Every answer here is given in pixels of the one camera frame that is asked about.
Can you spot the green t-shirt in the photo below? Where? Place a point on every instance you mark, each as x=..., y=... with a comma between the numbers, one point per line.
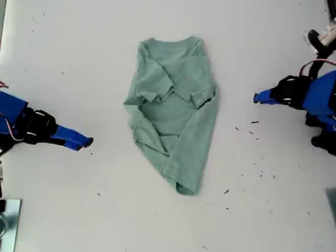
x=178, y=123

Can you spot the large steel plate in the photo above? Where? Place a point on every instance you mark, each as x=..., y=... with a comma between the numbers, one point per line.
x=11, y=225

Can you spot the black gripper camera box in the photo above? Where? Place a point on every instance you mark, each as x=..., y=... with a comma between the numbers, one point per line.
x=313, y=36

